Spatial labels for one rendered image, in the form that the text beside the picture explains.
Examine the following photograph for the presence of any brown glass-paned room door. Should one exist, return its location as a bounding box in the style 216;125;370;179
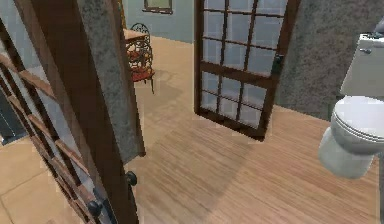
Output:
193;0;302;142
0;0;140;224

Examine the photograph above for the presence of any black chair with red cushion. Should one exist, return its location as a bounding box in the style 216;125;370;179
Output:
127;22;156;95

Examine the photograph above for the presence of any black round door knob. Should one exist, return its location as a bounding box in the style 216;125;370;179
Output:
125;170;139;187
271;53;285;76
87;199;104;218

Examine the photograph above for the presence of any brown wooden table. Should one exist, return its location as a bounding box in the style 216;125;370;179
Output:
123;28;150;44

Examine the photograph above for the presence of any white toilet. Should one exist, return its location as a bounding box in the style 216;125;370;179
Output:
317;31;384;180

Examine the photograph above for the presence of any dark framed wall picture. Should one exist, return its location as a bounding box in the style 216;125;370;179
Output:
142;0;174;15

